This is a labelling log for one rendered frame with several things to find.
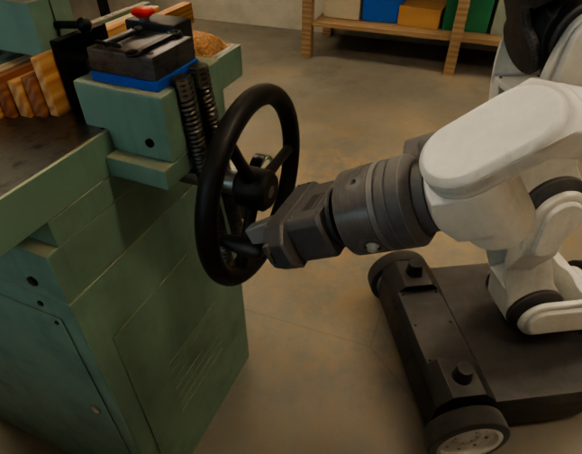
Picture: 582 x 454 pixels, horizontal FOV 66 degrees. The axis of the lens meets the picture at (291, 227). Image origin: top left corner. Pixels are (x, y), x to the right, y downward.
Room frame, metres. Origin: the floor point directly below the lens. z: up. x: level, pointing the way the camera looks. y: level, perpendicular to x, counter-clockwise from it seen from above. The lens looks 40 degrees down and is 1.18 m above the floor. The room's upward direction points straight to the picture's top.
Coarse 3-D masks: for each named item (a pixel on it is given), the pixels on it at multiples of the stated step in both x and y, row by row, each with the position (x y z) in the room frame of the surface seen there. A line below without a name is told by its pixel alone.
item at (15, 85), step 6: (30, 72) 0.61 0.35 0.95; (18, 78) 0.58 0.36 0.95; (12, 84) 0.57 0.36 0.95; (18, 84) 0.57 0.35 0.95; (12, 90) 0.57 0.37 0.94; (18, 90) 0.57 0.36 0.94; (24, 90) 0.57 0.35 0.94; (18, 96) 0.57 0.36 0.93; (24, 96) 0.57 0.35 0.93; (18, 102) 0.57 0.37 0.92; (24, 102) 0.57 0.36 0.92; (18, 108) 0.57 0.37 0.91; (24, 108) 0.57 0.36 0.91; (30, 108) 0.57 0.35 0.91; (24, 114) 0.57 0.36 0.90; (30, 114) 0.57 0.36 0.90
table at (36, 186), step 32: (224, 64) 0.82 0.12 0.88; (0, 128) 0.54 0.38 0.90; (32, 128) 0.54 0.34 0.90; (64, 128) 0.54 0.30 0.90; (96, 128) 0.54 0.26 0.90; (0, 160) 0.46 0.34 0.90; (32, 160) 0.46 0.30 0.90; (64, 160) 0.46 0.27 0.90; (96, 160) 0.50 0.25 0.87; (128, 160) 0.51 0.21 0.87; (160, 160) 0.51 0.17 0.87; (0, 192) 0.39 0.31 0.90; (32, 192) 0.41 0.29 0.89; (64, 192) 0.45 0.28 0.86; (0, 224) 0.37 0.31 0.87; (32, 224) 0.40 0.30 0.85; (0, 256) 0.36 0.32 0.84
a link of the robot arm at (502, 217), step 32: (384, 160) 0.36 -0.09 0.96; (416, 160) 0.36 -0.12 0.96; (384, 192) 0.32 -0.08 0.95; (416, 192) 0.31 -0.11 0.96; (512, 192) 0.29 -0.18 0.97; (384, 224) 0.31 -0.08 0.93; (416, 224) 0.30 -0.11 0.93; (448, 224) 0.30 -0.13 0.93; (480, 224) 0.29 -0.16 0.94; (512, 224) 0.29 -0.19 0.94
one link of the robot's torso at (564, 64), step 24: (576, 24) 0.70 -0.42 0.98; (504, 48) 0.84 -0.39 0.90; (576, 48) 0.69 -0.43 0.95; (504, 72) 0.84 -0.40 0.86; (552, 72) 0.70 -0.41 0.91; (576, 72) 0.69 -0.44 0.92; (552, 168) 0.74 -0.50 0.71; (576, 168) 0.74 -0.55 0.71; (528, 192) 0.73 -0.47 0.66; (552, 192) 0.72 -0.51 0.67
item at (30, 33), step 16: (0, 0) 0.63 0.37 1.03; (16, 0) 0.62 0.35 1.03; (32, 0) 0.63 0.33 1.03; (48, 0) 0.64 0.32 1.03; (64, 0) 0.67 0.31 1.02; (0, 16) 0.63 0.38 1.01; (16, 16) 0.62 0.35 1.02; (32, 16) 0.62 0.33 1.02; (48, 16) 0.64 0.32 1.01; (64, 16) 0.66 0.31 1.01; (0, 32) 0.64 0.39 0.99; (16, 32) 0.63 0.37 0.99; (32, 32) 0.61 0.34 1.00; (48, 32) 0.63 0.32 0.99; (64, 32) 0.65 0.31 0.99; (0, 48) 0.64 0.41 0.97; (16, 48) 0.63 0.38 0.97; (32, 48) 0.62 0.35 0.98; (48, 48) 0.62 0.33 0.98
